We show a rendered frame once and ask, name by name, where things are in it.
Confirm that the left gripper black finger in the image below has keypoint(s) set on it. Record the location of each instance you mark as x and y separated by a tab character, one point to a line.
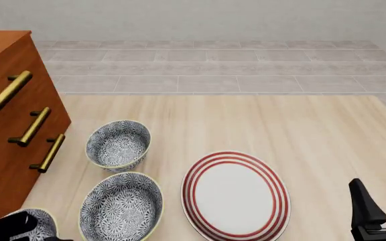
2	228

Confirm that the small patterned blue-white bowl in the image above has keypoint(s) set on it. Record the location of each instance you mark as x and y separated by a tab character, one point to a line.
116	148

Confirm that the white plate with red rings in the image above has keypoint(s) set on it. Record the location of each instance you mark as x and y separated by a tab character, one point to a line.
235	198

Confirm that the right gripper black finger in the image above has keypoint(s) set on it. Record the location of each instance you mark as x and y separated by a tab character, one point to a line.
365	208

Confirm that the large patterned blue-white bowl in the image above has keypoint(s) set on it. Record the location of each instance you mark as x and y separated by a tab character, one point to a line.
119	211

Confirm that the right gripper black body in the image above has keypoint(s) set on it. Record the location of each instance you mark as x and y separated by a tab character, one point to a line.
380	235

